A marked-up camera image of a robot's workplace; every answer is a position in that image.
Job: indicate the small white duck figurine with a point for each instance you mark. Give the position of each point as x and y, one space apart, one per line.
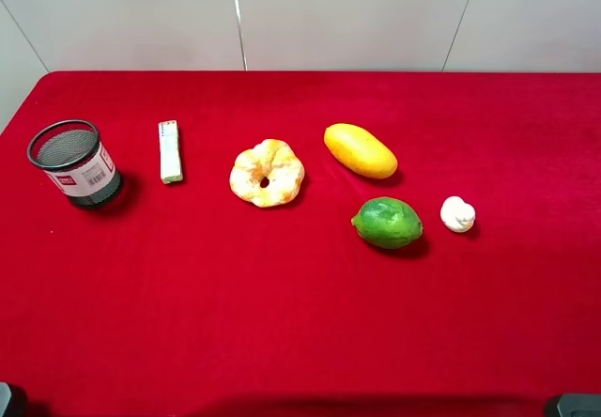
457 215

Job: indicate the dark object bottom right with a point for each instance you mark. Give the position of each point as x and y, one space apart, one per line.
574 405

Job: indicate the dark object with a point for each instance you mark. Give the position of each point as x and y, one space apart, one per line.
574 405
13 400

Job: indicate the dark object bottom left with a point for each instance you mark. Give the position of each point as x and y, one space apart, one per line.
13 400

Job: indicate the orange white twisted bread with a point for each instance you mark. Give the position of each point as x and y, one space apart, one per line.
267 175

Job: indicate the yellow mango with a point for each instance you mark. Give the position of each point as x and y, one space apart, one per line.
360 151

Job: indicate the green lime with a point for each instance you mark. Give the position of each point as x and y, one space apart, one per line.
387 223

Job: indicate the white green small box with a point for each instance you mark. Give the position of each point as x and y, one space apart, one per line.
170 162

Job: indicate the red tablecloth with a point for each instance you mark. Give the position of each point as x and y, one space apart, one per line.
182 299

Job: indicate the black mesh pen cup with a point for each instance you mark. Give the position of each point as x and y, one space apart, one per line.
73 157

